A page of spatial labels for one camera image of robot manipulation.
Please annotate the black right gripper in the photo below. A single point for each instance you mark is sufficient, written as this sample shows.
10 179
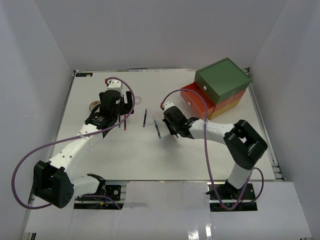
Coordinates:
171 131

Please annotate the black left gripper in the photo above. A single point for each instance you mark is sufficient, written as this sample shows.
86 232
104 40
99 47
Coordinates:
126 107

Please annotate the large clear tape roll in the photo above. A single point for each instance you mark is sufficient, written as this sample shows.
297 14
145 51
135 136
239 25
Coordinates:
93 105

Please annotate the blue pen refill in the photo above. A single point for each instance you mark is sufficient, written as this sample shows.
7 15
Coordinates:
157 129

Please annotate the purple pen refill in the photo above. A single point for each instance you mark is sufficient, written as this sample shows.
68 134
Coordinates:
145 118

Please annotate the green drawer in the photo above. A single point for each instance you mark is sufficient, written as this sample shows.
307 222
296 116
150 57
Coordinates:
206 82

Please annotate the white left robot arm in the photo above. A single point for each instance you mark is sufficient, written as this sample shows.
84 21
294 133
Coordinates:
53 181

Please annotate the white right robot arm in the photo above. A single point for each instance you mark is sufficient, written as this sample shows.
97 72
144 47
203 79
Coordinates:
245 145

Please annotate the small clear tape roll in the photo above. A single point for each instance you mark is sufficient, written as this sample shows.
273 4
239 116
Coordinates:
138 100

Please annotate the green drawer cabinet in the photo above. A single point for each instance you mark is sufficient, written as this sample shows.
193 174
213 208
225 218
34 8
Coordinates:
230 80

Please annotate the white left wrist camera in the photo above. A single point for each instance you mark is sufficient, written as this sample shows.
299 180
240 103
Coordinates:
113 84

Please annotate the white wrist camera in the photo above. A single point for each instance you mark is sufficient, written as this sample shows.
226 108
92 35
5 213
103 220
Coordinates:
113 84
167 103

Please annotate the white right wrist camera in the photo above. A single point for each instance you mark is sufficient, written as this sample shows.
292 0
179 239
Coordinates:
167 103

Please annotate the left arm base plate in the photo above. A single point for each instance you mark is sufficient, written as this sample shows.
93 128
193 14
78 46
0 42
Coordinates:
110 197

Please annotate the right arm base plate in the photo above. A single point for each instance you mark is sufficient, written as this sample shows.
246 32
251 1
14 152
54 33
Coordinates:
245 204

